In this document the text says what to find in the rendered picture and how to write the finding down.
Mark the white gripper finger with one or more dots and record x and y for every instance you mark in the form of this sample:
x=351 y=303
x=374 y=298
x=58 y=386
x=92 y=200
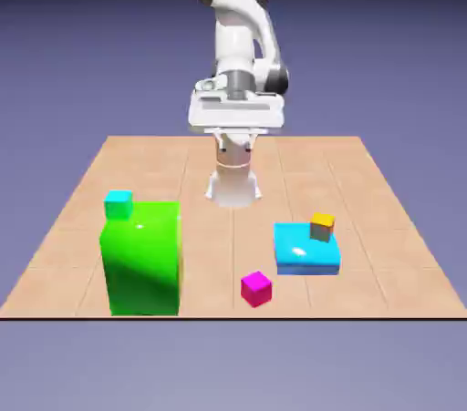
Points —
x=221 y=143
x=249 y=143

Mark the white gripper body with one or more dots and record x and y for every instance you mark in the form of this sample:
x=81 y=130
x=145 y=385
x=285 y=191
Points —
x=236 y=113

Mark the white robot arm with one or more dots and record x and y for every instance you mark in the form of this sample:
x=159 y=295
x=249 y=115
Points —
x=233 y=28

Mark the small orange cube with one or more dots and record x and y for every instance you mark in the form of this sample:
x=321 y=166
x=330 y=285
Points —
x=322 y=227

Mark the small cyan cube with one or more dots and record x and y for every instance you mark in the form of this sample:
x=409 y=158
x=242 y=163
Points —
x=118 y=204

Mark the small magenta cube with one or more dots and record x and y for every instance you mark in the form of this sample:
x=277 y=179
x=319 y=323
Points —
x=256 y=289

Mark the large blue box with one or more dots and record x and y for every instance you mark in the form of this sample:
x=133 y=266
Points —
x=306 y=252

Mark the large green box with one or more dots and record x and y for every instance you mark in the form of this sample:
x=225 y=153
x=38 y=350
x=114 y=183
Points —
x=142 y=258

